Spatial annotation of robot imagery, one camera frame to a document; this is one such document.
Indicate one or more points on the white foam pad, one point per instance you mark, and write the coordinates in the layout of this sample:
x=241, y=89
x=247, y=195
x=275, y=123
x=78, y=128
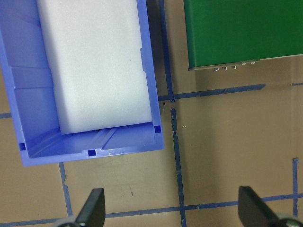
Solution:
x=94, y=71

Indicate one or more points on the blue plastic storage bin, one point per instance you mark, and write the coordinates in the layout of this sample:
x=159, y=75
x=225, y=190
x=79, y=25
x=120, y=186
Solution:
x=14, y=71

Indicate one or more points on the green conveyor belt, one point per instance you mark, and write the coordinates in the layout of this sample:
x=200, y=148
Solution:
x=236, y=30

